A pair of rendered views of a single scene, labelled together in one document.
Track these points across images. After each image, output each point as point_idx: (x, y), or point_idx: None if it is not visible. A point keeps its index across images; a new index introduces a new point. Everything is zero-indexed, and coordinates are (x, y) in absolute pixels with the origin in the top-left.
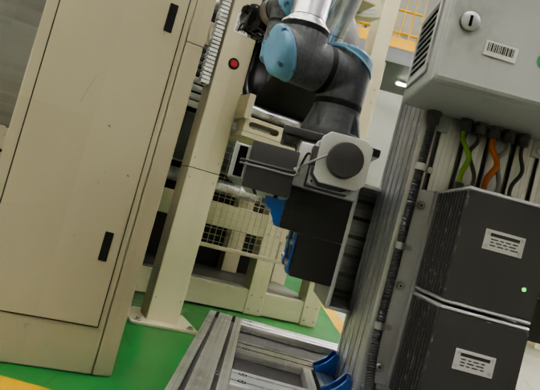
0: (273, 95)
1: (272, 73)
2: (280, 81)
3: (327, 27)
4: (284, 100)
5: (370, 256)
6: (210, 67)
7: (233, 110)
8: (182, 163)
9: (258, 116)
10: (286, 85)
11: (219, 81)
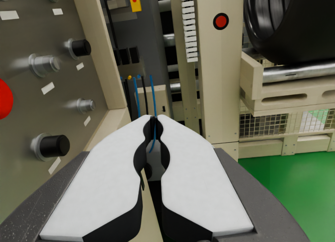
0: (290, 48)
1: None
2: (302, 30)
3: None
4: (312, 51)
5: None
6: (192, 40)
7: (237, 78)
8: (202, 127)
9: (271, 82)
10: (315, 34)
11: (209, 53)
